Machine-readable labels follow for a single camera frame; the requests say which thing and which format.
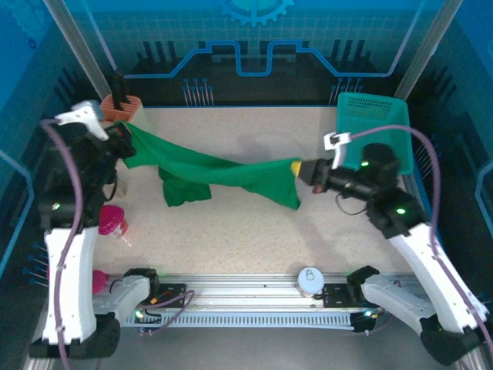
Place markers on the small magenta cup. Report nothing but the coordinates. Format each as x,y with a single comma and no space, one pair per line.
100,281

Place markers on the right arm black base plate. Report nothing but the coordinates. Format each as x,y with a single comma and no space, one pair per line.
335,297

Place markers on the green t-shirt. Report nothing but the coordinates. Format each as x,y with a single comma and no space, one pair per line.
215,169

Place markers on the beige knife block orange top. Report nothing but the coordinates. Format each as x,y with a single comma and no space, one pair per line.
131,108

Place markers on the left black electronics box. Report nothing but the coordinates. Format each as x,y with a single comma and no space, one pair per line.
146,318

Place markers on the pink lidded cup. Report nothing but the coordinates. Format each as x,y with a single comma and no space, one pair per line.
113,221

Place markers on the black electronics box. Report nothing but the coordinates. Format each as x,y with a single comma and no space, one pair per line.
366,321
146,318

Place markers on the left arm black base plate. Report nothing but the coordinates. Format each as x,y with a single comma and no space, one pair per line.
173,294

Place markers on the white pull-tab can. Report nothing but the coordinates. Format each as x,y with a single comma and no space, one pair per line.
310,280

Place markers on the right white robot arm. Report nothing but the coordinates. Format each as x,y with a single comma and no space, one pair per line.
423,262

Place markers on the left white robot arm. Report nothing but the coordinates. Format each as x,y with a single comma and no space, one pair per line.
69,277

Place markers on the teal plastic basket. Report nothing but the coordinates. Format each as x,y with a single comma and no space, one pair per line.
366,112

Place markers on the aluminium upright post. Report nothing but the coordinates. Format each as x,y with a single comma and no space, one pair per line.
431,42
77,42

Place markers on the right black electronics box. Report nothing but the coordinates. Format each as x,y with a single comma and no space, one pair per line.
366,321

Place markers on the aluminium table frame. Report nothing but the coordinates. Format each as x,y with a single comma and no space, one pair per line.
250,285

